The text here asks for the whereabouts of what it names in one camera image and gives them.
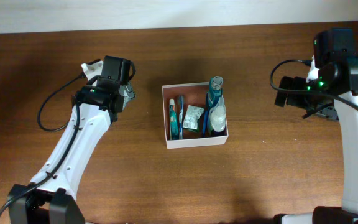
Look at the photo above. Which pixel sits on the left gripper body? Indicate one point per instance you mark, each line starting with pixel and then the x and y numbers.
pixel 128 92

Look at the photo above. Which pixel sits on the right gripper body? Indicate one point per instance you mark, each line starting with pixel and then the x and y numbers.
pixel 321 104

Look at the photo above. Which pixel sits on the Colgate toothpaste tube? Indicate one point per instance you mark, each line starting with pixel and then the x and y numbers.
pixel 174 134

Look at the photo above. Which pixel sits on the blue toothbrush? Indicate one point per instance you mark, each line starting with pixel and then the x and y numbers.
pixel 180 100

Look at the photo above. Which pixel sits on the green white soap box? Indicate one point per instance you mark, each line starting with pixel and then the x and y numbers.
pixel 191 121

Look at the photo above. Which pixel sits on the blue disposable razor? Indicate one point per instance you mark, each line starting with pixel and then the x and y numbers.
pixel 205 123

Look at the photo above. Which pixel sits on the blue mouthwash bottle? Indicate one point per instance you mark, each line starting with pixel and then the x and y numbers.
pixel 215 91

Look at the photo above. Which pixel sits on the clear pump soap bottle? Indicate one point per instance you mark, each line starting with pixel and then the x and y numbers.
pixel 217 119

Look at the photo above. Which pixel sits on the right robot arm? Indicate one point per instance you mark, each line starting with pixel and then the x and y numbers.
pixel 330 90

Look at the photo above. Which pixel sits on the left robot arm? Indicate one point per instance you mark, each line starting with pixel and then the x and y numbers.
pixel 50 197

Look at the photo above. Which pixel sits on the white cardboard box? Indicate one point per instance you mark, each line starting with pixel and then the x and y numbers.
pixel 195 94

